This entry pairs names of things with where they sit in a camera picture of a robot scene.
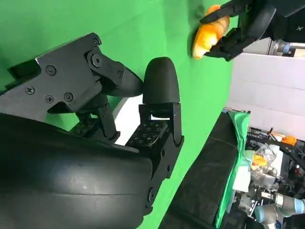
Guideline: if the orange tool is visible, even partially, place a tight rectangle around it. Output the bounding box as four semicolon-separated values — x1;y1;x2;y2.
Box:
281;135;296;145

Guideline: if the black backdrop curtain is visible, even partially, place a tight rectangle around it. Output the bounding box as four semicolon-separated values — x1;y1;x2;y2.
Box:
158;112;241;229

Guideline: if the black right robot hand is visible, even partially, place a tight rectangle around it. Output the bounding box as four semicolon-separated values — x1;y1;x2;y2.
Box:
0;32;185;229

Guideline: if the clear plastic bag of bread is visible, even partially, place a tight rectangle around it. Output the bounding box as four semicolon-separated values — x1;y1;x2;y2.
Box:
249;144;278;172

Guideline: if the lilac plate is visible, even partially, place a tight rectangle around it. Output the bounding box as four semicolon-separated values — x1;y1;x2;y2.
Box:
113;97;169;146

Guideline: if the white partition board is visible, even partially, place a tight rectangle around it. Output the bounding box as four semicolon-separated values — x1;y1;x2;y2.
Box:
226;39;305;134

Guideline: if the white box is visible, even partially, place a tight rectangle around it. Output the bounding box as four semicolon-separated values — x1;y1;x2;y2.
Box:
234;166;251;192

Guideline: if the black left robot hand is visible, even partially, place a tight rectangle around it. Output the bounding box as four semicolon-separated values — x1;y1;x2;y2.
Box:
199;0;277;62

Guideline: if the orange white toy bread roll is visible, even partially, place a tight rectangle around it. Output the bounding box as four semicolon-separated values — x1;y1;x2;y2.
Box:
192;4;231;60

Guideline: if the black metal machine frame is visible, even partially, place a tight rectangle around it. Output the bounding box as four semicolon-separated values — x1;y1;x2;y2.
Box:
246;126;305;171

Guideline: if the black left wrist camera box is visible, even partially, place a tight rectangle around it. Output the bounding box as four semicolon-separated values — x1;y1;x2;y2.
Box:
273;0;305;18

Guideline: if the green table cloth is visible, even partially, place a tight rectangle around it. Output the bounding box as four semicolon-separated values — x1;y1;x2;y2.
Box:
0;0;252;229

